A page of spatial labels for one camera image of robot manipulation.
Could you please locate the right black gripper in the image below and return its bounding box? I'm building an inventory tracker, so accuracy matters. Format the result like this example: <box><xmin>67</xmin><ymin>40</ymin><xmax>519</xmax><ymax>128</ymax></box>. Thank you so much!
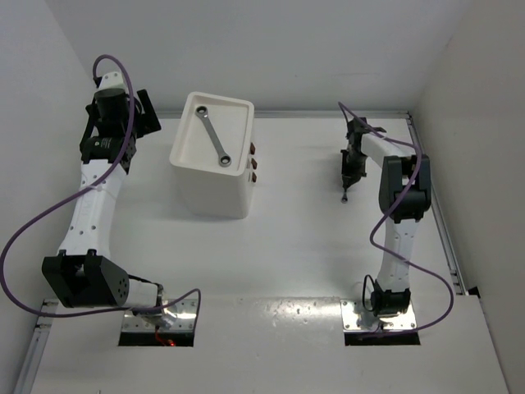
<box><xmin>341</xmin><ymin>149</ymin><xmax>369</xmax><ymax>188</ymax></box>

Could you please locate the silver combination wrench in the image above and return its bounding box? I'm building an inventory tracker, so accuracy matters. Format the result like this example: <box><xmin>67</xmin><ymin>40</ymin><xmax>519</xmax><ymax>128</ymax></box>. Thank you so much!
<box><xmin>340</xmin><ymin>187</ymin><xmax>349</xmax><ymax>204</ymax></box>

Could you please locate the white drawer cabinet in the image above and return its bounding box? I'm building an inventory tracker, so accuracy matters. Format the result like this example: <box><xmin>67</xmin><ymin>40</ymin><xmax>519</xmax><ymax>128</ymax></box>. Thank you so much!
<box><xmin>170</xmin><ymin>92</ymin><xmax>256</xmax><ymax>219</ymax></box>

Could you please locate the silver ratchet wrench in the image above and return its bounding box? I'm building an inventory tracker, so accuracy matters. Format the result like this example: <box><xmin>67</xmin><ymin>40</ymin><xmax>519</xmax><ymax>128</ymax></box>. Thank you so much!
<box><xmin>195</xmin><ymin>106</ymin><xmax>231</xmax><ymax>167</ymax></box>

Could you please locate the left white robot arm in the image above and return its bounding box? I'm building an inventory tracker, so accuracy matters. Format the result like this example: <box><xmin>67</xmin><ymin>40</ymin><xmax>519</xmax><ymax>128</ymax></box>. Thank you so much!
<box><xmin>42</xmin><ymin>88</ymin><xmax>161</xmax><ymax>309</ymax></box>

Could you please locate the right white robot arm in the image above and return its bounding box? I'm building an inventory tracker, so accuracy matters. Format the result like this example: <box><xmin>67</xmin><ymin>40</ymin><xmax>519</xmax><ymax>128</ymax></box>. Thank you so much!
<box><xmin>341</xmin><ymin>117</ymin><xmax>431</xmax><ymax>317</ymax></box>

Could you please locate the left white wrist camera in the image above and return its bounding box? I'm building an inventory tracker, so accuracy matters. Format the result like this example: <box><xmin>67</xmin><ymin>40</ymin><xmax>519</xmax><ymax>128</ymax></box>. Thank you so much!
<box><xmin>94</xmin><ymin>71</ymin><xmax>126</xmax><ymax>94</ymax></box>

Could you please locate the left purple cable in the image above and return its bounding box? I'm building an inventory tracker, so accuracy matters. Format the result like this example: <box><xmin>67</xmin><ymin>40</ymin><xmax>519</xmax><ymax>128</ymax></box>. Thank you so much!
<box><xmin>0</xmin><ymin>53</ymin><xmax>202</xmax><ymax>318</ymax></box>

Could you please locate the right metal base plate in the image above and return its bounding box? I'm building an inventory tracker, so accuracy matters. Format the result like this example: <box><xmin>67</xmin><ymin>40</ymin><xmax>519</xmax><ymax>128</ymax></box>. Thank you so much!
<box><xmin>340</xmin><ymin>300</ymin><xmax>418</xmax><ymax>334</ymax></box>

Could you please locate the metal base plate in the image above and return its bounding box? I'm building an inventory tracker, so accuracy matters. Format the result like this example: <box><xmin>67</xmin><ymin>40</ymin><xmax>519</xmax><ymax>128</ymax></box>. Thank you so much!
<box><xmin>340</xmin><ymin>300</ymin><xmax>418</xmax><ymax>334</ymax></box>
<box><xmin>121</xmin><ymin>298</ymin><xmax>199</xmax><ymax>334</ymax></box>

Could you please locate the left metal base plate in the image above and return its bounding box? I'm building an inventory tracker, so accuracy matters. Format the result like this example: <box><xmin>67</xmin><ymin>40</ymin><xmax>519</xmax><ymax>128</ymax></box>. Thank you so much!
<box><xmin>121</xmin><ymin>298</ymin><xmax>199</xmax><ymax>334</ymax></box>

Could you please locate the aluminium rail left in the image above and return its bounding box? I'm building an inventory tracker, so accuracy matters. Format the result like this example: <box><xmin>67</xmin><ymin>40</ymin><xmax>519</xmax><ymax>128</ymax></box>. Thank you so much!
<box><xmin>13</xmin><ymin>317</ymin><xmax>53</xmax><ymax>394</ymax></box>

